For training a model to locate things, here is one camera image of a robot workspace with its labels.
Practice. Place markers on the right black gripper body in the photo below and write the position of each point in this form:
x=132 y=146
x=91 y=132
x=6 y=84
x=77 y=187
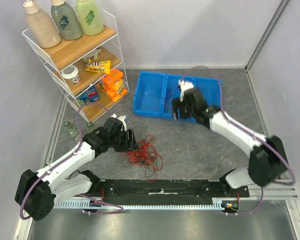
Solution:
x=181 y=107

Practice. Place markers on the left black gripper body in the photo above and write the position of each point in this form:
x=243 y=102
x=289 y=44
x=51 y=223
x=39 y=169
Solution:
x=126 y=145

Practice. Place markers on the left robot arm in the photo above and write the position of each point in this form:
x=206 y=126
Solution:
x=39 y=191

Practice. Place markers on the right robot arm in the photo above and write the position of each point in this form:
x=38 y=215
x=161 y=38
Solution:
x=267 y=157

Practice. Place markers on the blue three-compartment bin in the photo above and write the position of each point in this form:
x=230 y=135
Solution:
x=154 y=93

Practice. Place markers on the right glass bottle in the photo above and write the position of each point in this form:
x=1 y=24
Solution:
x=90 y=126

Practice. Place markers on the glass bottle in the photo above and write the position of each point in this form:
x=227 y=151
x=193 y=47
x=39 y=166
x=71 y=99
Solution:
x=90 y=126
x=71 y=131

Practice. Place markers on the left glass bottle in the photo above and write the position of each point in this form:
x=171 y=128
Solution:
x=71 y=131

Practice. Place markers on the blue snack packet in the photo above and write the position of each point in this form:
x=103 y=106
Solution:
x=90 y=95

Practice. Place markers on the orange snack boxes stack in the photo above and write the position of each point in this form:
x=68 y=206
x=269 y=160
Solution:
x=113 y=85

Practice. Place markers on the yellow candy bag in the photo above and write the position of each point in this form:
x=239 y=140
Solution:
x=94 y=66

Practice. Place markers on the white paper cup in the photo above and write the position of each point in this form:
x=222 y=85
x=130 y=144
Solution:
x=71 y=74

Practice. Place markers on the white tub container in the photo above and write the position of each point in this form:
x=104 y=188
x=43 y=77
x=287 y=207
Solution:
x=92 y=55

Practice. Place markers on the light green pump bottle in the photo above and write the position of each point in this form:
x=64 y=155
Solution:
x=89 y=16

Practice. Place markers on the beige pump bottle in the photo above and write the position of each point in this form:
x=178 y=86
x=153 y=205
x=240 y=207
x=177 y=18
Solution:
x=41 y=25

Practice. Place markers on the aluminium corner profile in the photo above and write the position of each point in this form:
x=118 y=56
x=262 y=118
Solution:
x=283 y=4

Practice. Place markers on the dark green pump bottle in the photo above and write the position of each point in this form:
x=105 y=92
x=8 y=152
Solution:
x=66 y=20

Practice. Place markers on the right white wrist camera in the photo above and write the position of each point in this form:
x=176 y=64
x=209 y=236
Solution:
x=184 y=86

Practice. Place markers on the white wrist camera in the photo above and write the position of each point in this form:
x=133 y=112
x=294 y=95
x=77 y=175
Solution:
x=123 y=119
x=184 y=86

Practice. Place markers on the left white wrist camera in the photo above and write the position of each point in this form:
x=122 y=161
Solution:
x=123 y=119

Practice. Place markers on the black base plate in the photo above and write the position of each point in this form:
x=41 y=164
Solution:
x=163 y=192

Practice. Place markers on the white wire shelf rack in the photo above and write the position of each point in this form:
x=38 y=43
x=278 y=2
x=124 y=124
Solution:
x=68 y=53

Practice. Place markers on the slotted cable duct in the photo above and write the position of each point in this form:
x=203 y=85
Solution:
x=86 y=204

